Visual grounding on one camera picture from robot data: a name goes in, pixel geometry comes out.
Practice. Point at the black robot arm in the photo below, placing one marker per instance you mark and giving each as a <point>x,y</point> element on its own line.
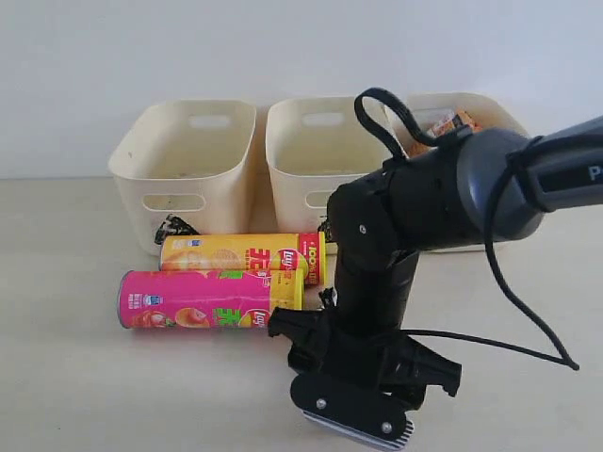
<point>494,185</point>

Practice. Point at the cream plastic bin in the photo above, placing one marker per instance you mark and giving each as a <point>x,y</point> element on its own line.
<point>485,111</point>
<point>312,146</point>
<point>192,159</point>

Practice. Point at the cream middle plastic bin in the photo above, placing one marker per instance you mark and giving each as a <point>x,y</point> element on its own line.
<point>312,146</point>

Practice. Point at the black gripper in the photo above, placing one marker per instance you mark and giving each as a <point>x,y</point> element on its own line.
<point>391,363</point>

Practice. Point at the cream right plastic bin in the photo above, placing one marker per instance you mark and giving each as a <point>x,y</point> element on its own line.
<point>485,111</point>

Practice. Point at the yellow chips can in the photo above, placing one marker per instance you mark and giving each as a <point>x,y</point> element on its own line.
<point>248,252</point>

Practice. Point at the orange snack bag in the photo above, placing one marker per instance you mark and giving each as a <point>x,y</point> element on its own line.
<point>447,127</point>

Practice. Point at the cream left plastic bin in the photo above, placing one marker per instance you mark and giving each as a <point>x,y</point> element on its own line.
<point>192,159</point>

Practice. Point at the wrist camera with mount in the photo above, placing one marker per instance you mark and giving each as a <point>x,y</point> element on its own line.
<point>365,416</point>

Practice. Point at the pink chips can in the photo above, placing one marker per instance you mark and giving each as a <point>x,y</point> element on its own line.
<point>206,299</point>

